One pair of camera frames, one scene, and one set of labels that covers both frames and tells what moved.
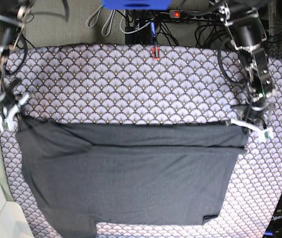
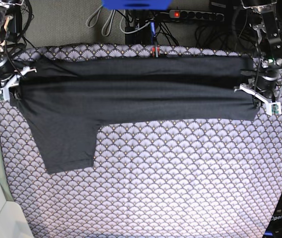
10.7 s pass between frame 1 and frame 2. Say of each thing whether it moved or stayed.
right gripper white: moved
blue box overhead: stayed
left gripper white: moved
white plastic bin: stayed
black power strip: stayed
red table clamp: stayed
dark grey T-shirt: moved
